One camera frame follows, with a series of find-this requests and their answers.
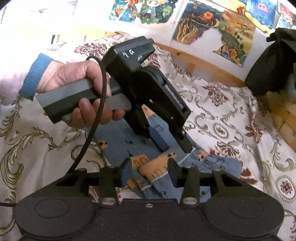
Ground blue patterned child pants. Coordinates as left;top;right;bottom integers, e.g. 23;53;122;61
95;108;242;201

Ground dark green bag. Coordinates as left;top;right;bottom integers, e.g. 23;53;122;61
245;28;295;96

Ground floral white bedspread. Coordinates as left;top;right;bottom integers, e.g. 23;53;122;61
0;32;296;241

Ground person's left hand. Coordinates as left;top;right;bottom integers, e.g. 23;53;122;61
36;60;125;129

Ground blue cuffed left sleeve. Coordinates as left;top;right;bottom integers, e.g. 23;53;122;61
19;53;53;100

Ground colourful wall painting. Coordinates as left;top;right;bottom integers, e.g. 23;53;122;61
172;1;256;67
109;0;178;25

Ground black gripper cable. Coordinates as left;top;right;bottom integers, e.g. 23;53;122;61
0;55;108;208

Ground wooden bed frame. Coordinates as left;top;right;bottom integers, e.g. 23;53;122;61
82;29;245;87

